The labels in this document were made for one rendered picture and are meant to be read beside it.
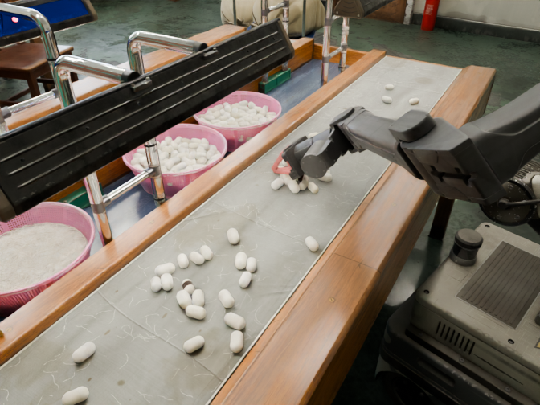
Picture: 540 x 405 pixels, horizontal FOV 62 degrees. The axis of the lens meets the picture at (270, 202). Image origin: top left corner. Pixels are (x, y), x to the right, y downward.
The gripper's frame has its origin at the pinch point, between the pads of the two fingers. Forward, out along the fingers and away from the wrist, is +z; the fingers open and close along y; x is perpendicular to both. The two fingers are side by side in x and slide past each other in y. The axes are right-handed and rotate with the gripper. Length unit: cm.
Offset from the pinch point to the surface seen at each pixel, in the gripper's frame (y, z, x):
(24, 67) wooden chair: -66, 174, -102
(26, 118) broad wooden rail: 13, 60, -48
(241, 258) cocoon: 30.5, -7.7, 6.8
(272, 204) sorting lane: 10.5, -2.6, 5.0
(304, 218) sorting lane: 11.5, -9.4, 10.5
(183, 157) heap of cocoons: 4.9, 20.2, -13.9
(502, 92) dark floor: -293, 18, 77
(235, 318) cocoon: 42.7, -12.9, 11.1
